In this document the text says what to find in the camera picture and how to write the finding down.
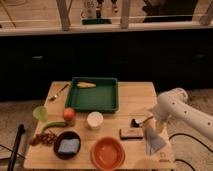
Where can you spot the black pole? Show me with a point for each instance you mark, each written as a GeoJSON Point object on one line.
{"type": "Point", "coordinates": [20, 132]}

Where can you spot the green plastic tray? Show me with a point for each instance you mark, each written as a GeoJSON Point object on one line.
{"type": "Point", "coordinates": [103, 97]}

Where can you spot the grey folded cloth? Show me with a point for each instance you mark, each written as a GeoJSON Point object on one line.
{"type": "Point", "coordinates": [154, 141]}

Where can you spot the wooden table board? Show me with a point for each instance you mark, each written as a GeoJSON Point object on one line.
{"type": "Point", "coordinates": [135, 100]}

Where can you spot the blue sponge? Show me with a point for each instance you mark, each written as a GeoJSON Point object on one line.
{"type": "Point", "coordinates": [68, 146]}

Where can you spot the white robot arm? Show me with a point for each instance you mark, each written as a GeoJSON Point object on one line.
{"type": "Point", "coordinates": [174, 103]}

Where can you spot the orange bowl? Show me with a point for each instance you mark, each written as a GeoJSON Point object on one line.
{"type": "Point", "coordinates": [107, 154]}

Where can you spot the orange fruit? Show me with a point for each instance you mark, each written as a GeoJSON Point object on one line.
{"type": "Point", "coordinates": [69, 114]}

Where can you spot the dark rectangular eraser block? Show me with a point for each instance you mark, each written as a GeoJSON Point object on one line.
{"type": "Point", "coordinates": [130, 133]}

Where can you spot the dark brown bowl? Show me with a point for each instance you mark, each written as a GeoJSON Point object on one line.
{"type": "Point", "coordinates": [65, 135]}

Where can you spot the green cucumber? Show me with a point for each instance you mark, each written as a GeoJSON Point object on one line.
{"type": "Point", "coordinates": [53, 124]}

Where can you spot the white paper cup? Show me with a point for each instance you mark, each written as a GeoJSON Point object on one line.
{"type": "Point", "coordinates": [94, 120]}

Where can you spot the red grapes bunch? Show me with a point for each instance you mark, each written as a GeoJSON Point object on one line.
{"type": "Point", "coordinates": [44, 138]}

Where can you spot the white handled black brush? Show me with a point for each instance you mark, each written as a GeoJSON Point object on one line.
{"type": "Point", "coordinates": [136, 123]}

